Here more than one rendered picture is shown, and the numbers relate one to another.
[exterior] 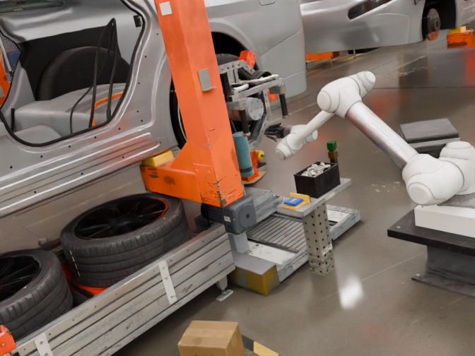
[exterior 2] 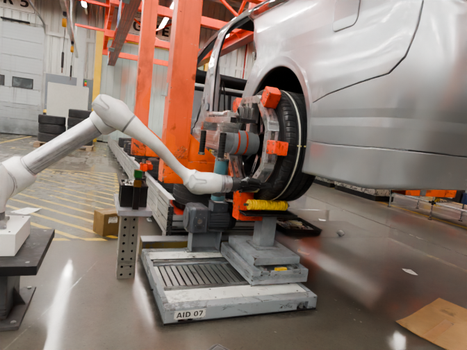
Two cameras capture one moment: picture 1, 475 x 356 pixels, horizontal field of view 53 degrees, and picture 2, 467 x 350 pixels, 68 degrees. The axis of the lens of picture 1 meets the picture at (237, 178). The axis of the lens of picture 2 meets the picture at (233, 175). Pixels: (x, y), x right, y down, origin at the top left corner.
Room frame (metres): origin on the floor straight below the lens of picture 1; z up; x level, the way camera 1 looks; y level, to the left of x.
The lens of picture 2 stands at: (3.43, -2.03, 0.89)
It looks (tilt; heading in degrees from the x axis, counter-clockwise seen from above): 7 degrees down; 108
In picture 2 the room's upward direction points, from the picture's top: 6 degrees clockwise
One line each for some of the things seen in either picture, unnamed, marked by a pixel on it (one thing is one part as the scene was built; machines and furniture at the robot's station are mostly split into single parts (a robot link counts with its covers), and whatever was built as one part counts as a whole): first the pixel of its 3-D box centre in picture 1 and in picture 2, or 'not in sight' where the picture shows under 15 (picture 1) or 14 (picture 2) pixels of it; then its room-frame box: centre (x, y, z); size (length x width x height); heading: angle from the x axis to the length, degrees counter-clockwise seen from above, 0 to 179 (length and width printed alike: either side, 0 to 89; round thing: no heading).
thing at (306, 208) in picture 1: (314, 195); (130, 203); (2.30, -0.38, 0.44); 0.43 x 0.17 x 0.03; 131
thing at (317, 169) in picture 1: (317, 178); (133, 192); (2.32, -0.40, 0.51); 0.20 x 0.14 x 0.13; 130
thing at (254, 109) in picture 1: (243, 109); (238, 142); (2.81, -0.12, 0.85); 0.21 x 0.14 x 0.14; 41
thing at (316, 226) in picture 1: (317, 235); (127, 240); (2.28, -0.35, 0.21); 0.10 x 0.10 x 0.42; 41
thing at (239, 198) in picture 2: (242, 164); (248, 204); (2.90, -0.05, 0.48); 0.16 x 0.12 x 0.17; 41
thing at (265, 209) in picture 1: (239, 211); (260, 260); (3.00, 0.03, 0.13); 0.50 x 0.36 x 0.10; 131
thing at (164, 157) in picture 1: (157, 157); not in sight; (2.67, 0.43, 0.71); 0.14 x 0.14 x 0.05; 41
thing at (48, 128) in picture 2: not in sight; (66, 128); (-3.93, 5.47, 0.55); 1.40 x 0.80 x 1.09; 37
